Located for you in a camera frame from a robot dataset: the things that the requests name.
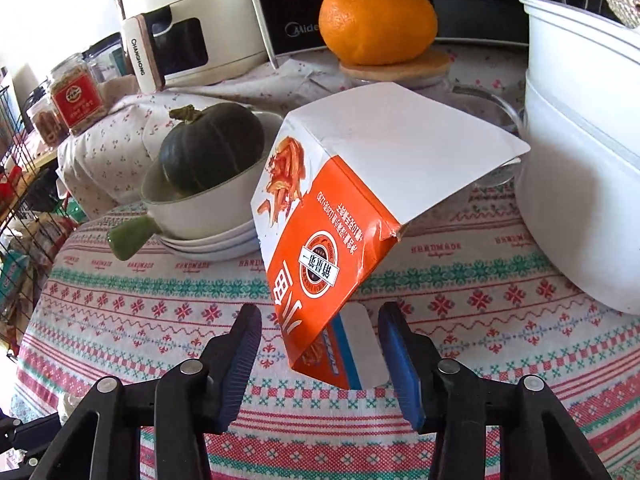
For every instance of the dark green pumpkin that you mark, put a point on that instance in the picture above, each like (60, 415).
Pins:
(210, 150)

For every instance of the dark grey pot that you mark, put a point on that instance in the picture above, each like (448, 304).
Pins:
(475, 10)

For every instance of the black microwave oven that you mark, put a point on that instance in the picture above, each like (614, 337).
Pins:
(290, 5)

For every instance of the white air fryer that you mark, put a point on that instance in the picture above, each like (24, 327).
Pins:
(200, 10)

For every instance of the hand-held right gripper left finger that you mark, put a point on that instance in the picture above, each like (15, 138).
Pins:
(240, 370)

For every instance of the clear jar with brown snacks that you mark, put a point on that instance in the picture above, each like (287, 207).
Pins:
(47, 122)

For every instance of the patterned striped tablecloth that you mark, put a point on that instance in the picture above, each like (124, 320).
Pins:
(450, 310)

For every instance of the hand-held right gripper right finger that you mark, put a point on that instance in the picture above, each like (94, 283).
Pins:
(402, 370)

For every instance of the glass jar with wooden lid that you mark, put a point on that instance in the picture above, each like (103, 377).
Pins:
(395, 72)

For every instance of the large orange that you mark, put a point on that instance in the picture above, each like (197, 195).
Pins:
(375, 15)

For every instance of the orange and white carton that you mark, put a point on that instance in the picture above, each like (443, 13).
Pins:
(325, 220)

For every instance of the teal packet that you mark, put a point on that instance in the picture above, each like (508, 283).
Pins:
(12, 280)

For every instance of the glass jar with red label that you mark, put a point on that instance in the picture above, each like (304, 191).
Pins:
(77, 100)

